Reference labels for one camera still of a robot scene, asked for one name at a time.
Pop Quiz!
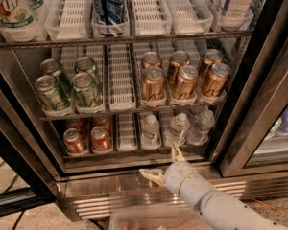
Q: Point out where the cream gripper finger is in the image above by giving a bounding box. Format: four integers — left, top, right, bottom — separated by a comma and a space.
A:
171, 142, 185, 162
139, 169, 165, 186

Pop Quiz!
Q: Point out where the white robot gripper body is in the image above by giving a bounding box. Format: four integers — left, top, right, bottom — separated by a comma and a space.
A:
163, 161, 215, 209

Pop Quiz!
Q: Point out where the clear water bottle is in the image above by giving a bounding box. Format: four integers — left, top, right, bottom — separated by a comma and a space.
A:
187, 109, 215, 146
141, 114, 161, 150
165, 113, 190, 146

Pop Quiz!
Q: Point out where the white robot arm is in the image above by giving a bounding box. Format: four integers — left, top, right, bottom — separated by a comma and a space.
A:
139, 142, 288, 230

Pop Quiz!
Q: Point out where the steel fridge bottom grille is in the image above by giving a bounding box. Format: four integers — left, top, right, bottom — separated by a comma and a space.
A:
56, 167, 288, 221

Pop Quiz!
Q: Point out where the glass fridge door right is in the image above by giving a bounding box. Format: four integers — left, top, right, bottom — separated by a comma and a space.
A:
210, 0, 288, 178

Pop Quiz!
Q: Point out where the white labelled bottle right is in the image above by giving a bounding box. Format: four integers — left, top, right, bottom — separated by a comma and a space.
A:
206, 0, 252, 32

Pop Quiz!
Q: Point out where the blue pepsi bottle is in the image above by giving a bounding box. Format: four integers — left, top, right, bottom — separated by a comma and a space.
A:
92, 0, 129, 37

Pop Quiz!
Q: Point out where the clear plastic food container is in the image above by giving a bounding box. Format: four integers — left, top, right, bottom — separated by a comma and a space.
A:
109, 205, 212, 230

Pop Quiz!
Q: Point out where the red soda can front right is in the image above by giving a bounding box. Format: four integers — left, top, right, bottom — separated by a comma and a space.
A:
90, 126, 111, 154

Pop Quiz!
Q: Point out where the red soda can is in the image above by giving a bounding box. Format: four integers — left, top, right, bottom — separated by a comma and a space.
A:
90, 126, 111, 154
63, 128, 87, 156
65, 118, 84, 133
93, 116, 111, 134

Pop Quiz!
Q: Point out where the gold soda can front left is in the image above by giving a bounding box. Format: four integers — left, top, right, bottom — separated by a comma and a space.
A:
142, 67, 165, 102

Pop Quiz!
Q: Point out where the gold soda can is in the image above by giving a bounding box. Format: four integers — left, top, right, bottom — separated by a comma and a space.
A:
167, 50, 191, 85
142, 67, 165, 102
172, 65, 198, 100
141, 51, 162, 68
198, 49, 222, 82
201, 63, 231, 98

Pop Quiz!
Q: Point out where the gold soda can front middle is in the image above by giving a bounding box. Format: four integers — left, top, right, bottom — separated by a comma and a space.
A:
172, 65, 198, 100

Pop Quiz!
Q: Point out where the red soda can back right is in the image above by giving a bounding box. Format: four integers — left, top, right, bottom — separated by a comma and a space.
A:
93, 116, 111, 134

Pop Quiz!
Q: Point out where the gold soda can front right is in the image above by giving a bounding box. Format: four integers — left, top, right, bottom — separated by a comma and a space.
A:
201, 63, 231, 98

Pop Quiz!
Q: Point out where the red soda can front left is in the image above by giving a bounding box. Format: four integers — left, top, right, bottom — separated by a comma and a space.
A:
63, 128, 87, 156

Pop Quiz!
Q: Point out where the red soda can back left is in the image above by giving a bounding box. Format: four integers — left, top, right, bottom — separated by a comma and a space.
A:
65, 118, 84, 133

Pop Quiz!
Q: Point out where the gold soda can back middle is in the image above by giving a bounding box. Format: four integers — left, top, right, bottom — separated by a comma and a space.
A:
167, 50, 191, 85

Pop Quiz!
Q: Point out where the gold soda can back left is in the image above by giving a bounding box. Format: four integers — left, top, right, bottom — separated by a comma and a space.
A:
141, 51, 162, 68

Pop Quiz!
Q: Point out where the gold soda can back right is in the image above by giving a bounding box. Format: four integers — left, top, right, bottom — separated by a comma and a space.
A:
198, 49, 222, 82

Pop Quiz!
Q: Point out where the green soda can front right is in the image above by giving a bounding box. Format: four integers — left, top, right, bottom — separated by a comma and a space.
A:
72, 72, 102, 108

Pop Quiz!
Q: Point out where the green soda can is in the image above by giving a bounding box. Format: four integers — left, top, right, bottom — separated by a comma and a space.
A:
74, 56, 100, 81
72, 72, 102, 108
40, 58, 72, 96
34, 75, 70, 111

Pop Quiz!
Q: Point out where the green soda can front left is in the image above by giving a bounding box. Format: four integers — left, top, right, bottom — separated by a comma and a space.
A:
34, 75, 70, 111

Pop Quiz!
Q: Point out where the green soda can back right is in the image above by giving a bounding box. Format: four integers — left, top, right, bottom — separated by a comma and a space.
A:
74, 56, 100, 81

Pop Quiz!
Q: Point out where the green soda can back left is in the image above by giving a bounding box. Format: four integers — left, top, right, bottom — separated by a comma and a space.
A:
40, 58, 72, 96

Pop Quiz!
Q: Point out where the middle wire fridge shelf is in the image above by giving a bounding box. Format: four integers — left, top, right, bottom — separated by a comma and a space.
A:
39, 102, 224, 121

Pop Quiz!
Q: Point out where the wire fridge shelf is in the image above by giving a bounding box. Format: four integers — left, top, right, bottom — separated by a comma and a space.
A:
39, 102, 224, 121
0, 30, 252, 50

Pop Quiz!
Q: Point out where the orange cable on floor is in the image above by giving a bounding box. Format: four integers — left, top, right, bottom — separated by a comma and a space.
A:
252, 197, 288, 213

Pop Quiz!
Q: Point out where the top wire fridge shelf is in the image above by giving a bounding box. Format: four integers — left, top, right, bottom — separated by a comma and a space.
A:
0, 30, 252, 50

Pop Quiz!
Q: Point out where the black cable on floor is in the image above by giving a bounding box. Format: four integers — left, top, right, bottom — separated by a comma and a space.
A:
11, 210, 27, 230

